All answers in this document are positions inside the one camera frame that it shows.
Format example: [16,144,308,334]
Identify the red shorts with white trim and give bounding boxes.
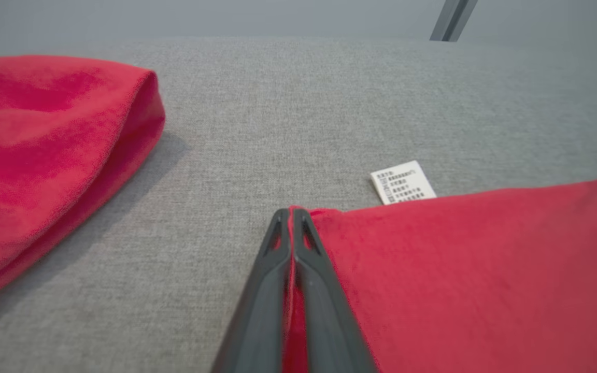
[0,55,166,311]

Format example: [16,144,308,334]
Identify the red shorts with white panel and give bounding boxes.
[282,161,597,373]

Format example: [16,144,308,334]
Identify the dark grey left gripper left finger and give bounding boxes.
[210,209,294,373]

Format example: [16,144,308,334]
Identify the grey fabric sofa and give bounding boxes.
[0,35,597,373]

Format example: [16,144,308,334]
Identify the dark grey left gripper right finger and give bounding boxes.
[292,209,379,373]

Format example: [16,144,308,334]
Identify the grey metal post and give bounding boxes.
[430,0,478,42]

